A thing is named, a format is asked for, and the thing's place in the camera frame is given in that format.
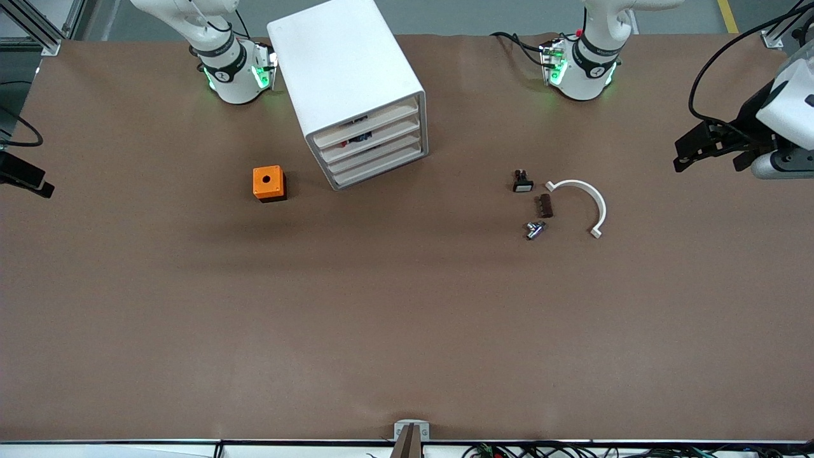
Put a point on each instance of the aluminium frame profile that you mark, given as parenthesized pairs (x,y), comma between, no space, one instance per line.
(773,42)
(51,46)

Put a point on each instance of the brown table mat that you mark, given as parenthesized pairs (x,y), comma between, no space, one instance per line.
(407,318)

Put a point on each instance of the blue red electrical part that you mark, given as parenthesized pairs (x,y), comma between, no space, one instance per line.
(364,138)

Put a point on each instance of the white curved plastic arc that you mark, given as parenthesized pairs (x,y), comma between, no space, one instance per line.
(601,208)

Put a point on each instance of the silver metal key switch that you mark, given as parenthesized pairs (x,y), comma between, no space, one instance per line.
(534,230)

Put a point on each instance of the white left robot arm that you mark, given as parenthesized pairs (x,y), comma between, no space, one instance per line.
(582,73)

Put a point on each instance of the black switch with white cap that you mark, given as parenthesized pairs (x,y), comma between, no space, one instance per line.
(523,186)

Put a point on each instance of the small black part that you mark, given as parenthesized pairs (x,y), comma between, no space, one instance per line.
(357,121)

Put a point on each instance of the grey metal bracket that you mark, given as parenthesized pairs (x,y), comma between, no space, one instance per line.
(399,432)

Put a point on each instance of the brown terminal block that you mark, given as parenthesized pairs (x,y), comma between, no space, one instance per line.
(544,206)

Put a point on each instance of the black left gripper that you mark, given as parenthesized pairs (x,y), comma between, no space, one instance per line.
(749,116)

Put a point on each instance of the orange button enclosure box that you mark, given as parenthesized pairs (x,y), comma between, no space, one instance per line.
(262,186)

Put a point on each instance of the brown tapered bar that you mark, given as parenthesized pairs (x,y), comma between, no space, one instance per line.
(408,445)

